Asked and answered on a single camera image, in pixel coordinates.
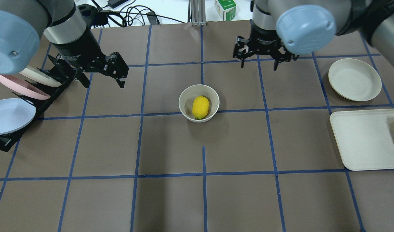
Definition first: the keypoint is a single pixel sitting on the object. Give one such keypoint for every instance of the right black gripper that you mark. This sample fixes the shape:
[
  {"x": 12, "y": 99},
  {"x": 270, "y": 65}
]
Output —
[{"x": 263, "y": 41}]

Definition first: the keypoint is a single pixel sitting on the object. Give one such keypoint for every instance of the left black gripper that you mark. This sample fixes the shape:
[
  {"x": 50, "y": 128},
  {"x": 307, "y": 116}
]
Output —
[{"x": 78, "y": 48}]

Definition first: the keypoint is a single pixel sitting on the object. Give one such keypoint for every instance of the yellow lemon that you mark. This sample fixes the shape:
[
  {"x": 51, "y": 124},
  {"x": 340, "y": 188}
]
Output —
[{"x": 200, "y": 107}]

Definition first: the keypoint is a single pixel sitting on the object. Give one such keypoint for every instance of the cream ceramic bowl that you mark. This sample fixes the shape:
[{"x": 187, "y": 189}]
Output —
[{"x": 187, "y": 97}]

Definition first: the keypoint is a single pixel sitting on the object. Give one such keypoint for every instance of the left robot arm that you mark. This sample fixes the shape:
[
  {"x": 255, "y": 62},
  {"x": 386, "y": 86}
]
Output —
[{"x": 24, "y": 22}]

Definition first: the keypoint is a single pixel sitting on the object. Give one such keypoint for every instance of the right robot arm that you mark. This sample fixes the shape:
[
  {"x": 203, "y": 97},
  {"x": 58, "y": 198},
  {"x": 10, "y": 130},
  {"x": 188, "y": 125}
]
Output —
[{"x": 285, "y": 29}]

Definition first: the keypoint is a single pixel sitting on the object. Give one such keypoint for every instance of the green white carton box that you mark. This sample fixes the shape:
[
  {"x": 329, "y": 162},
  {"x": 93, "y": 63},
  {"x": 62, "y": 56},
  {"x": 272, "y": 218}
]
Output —
[{"x": 226, "y": 9}]

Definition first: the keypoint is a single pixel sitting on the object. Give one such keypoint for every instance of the cream plate in rack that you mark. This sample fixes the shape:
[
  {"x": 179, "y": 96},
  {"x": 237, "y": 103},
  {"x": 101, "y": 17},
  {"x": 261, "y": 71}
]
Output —
[{"x": 40, "y": 77}]

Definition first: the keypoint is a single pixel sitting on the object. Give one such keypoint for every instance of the black power adapter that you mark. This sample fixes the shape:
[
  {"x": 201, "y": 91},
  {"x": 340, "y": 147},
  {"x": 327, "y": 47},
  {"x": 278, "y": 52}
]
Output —
[{"x": 115, "y": 3}]

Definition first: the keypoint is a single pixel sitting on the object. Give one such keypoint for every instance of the pink plate in rack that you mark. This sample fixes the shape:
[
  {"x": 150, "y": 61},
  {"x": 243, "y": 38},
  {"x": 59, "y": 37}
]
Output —
[{"x": 23, "y": 87}]

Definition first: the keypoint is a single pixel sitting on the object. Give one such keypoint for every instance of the cream shallow dish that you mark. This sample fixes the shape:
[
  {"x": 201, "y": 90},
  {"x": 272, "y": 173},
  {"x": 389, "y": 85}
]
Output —
[{"x": 354, "y": 80}]

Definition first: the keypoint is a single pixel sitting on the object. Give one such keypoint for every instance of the lavender blue plate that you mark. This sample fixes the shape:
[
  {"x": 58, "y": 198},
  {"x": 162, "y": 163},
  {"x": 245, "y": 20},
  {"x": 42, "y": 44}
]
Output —
[{"x": 15, "y": 114}]

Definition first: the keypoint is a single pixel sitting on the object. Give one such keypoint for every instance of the black plate rack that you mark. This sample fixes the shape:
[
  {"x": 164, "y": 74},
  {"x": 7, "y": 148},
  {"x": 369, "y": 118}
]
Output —
[{"x": 63, "y": 73}]

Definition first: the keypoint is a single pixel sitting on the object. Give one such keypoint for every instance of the cream rectangular tray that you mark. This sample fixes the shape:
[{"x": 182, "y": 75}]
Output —
[{"x": 365, "y": 138}]

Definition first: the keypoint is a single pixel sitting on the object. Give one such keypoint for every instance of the aluminium frame post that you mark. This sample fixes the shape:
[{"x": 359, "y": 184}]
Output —
[{"x": 197, "y": 12}]

